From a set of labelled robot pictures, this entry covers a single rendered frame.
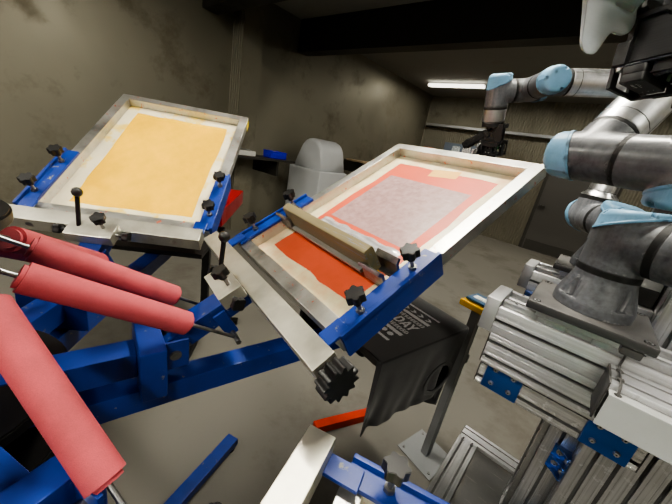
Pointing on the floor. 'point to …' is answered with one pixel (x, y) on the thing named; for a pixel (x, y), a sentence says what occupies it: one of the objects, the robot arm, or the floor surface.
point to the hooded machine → (316, 167)
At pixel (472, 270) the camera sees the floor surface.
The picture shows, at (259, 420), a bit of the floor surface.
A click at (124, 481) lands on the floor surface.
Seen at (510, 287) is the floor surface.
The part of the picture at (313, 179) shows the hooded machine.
